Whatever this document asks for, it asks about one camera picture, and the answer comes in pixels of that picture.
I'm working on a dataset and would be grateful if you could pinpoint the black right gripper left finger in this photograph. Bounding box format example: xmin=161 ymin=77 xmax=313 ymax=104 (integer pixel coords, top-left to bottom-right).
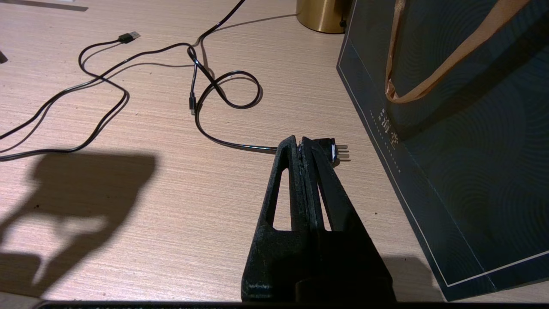
xmin=241 ymin=135 xmax=312 ymax=302

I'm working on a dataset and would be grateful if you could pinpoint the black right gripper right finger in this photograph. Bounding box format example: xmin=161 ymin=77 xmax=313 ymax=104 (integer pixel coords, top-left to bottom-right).
xmin=299 ymin=136 xmax=396 ymax=302

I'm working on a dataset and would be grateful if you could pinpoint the brass desk lamp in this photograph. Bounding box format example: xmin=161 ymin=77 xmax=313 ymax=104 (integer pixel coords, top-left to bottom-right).
xmin=296 ymin=0 xmax=356 ymax=34

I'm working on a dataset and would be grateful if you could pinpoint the black lamp power cord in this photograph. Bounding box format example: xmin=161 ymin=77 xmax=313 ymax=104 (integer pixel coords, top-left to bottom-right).
xmin=187 ymin=0 xmax=351 ymax=168

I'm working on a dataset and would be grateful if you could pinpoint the dark gift bag brown handle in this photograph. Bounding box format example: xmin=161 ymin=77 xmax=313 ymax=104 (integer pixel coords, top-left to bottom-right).
xmin=337 ymin=0 xmax=549 ymax=302

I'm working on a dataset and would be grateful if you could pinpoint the black USB cable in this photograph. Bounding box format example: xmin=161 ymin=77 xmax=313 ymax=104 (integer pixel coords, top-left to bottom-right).
xmin=0 ymin=31 xmax=198 ymax=161

